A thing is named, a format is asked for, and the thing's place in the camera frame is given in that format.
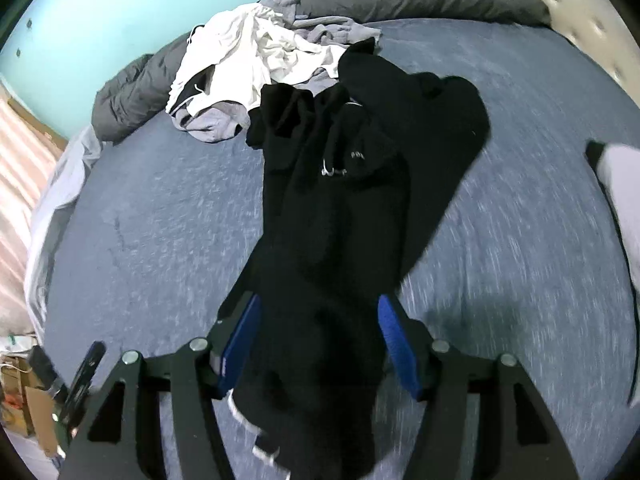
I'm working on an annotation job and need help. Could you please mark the black sweater white trim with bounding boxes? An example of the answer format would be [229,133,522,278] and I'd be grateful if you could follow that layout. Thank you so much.
[232,40,489,479]

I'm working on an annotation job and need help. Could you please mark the cardboard box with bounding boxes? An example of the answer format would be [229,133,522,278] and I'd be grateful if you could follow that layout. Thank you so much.
[1,356,58,458]

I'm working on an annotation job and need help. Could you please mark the blue patterned bed sheet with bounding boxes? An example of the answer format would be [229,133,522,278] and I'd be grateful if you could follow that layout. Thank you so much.
[44,20,639,479]

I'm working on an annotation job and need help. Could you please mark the light grey blanket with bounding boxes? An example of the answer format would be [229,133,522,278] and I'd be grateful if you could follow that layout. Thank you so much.
[24,126,103,344]

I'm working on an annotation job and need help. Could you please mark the pink curtain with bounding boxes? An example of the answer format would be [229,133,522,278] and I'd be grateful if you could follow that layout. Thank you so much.
[1,89,59,336]

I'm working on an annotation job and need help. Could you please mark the folded lilac garment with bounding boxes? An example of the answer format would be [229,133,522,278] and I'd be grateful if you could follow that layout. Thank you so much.
[584,138,640,409]

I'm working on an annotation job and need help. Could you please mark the grey sweatshirt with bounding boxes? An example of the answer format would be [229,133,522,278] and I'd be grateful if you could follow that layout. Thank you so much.
[166,0,381,143]

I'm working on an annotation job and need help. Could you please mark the white garment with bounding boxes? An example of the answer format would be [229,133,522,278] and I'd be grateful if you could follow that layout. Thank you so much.
[166,3,346,114]

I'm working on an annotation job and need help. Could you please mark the cream tufted headboard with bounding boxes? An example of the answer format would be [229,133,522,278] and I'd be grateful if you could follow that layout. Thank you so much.
[544,0,639,102]

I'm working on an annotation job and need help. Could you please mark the wooden frame by wall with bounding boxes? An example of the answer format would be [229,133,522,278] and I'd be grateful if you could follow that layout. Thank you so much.
[8,98,68,157]

